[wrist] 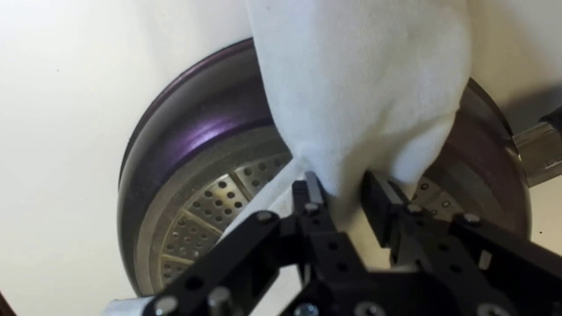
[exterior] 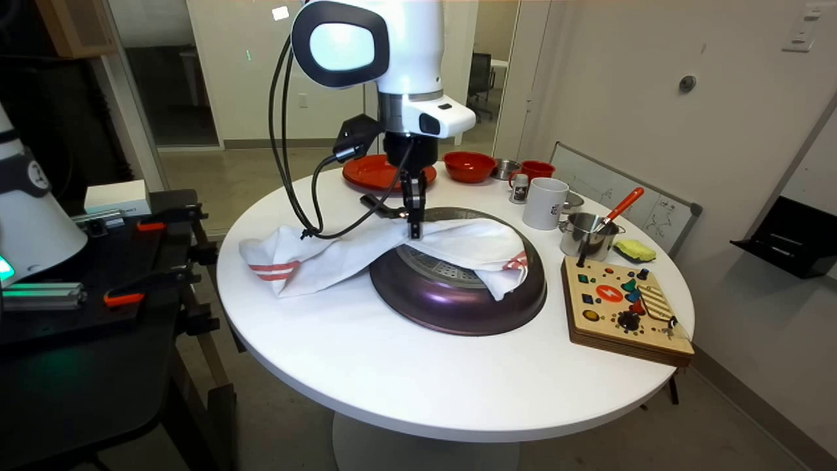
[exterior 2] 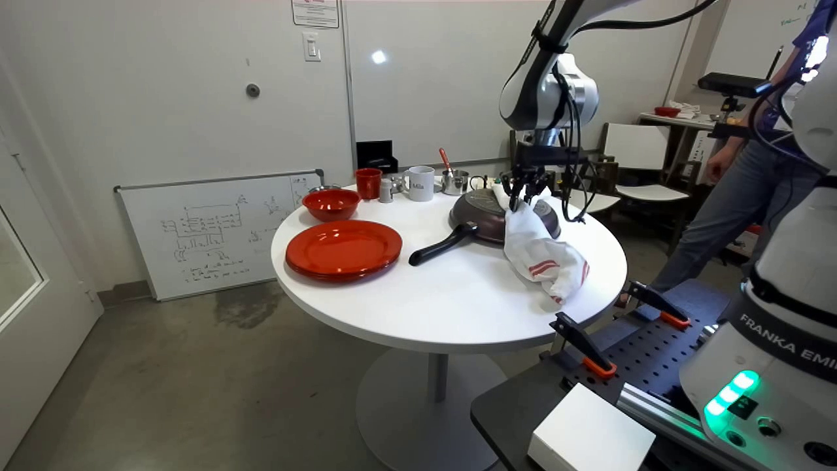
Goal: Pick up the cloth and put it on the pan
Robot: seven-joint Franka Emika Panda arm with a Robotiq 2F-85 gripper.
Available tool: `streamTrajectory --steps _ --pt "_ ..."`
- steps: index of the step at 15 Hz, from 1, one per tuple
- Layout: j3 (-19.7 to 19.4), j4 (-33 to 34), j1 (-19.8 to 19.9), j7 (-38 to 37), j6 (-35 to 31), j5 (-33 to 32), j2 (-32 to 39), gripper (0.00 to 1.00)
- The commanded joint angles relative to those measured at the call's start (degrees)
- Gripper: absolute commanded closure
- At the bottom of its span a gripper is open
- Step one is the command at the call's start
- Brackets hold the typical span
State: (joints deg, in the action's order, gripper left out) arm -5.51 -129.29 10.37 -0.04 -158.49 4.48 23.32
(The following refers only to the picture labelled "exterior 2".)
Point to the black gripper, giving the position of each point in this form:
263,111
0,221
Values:
549,164

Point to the white plastic bag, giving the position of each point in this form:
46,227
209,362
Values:
544,251

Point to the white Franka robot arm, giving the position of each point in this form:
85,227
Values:
785,263

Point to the dark frying pan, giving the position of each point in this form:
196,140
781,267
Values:
479,212

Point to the metal cup holding utensil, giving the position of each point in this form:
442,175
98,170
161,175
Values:
450,181

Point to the white mug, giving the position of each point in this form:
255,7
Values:
420,184

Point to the round white table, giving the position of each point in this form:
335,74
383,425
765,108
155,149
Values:
454,297

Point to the small metal cup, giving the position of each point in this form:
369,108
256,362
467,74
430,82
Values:
384,189

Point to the red cup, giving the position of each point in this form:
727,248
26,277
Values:
367,184

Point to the black orange clamp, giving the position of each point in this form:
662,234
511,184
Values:
660,303
582,342

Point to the small red tray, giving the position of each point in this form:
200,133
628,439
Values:
667,111

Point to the white background desk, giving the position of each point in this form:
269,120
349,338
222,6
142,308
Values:
684,124

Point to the red plate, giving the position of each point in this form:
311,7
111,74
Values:
344,248

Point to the red bowl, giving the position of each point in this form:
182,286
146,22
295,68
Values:
329,204

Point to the person in blue jeans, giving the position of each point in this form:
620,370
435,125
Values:
732,210

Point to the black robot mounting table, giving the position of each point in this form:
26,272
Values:
531,408

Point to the black device on stand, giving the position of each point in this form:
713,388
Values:
736,83

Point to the white box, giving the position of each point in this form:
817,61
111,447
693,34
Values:
588,433

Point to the small leaning whiteboard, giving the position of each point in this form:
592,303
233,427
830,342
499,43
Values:
218,235

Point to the white door with window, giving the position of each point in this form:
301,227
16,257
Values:
35,329

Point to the large wall whiteboard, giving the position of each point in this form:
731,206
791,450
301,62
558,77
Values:
435,86

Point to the aluminium rail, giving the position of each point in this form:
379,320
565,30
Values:
658,408

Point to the white light switch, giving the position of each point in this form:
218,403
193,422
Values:
311,48

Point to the paper wall sign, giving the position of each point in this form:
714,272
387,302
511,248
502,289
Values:
314,11

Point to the round grey wall fixture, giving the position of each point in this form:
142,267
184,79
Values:
252,89

